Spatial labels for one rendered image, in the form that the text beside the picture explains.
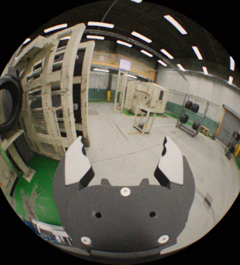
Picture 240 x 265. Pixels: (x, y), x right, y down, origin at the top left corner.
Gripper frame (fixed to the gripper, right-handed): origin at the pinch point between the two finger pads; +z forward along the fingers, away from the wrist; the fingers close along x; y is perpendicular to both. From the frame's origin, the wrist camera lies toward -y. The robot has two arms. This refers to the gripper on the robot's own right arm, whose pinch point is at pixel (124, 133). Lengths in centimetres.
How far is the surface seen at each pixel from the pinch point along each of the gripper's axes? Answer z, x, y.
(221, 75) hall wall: 410, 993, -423
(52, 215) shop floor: -34, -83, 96
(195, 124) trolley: 245, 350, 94
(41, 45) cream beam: 34, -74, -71
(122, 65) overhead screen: 390, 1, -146
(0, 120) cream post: -1, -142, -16
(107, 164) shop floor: 71, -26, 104
